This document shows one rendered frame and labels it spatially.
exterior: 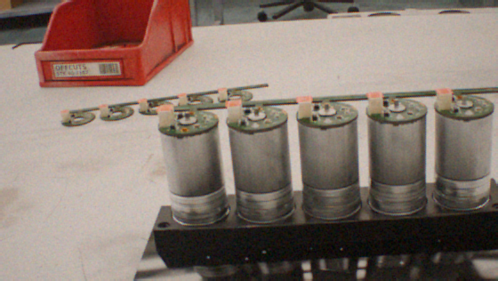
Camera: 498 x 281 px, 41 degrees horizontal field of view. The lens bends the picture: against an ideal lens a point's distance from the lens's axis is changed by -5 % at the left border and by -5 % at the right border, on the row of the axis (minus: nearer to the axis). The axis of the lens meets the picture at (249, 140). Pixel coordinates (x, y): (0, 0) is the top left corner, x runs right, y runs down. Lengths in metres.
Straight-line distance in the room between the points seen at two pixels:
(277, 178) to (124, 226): 0.09
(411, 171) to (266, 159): 0.06
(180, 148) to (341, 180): 0.06
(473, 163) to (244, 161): 0.09
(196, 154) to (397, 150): 0.08
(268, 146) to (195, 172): 0.03
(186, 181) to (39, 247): 0.09
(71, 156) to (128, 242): 0.12
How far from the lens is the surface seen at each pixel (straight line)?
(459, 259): 0.28
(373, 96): 0.27
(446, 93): 0.28
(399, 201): 0.28
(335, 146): 0.27
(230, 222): 0.29
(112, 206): 0.36
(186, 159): 0.28
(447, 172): 0.28
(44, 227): 0.36
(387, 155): 0.27
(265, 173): 0.28
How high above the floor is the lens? 0.91
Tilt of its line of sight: 23 degrees down
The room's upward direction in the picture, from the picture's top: 6 degrees counter-clockwise
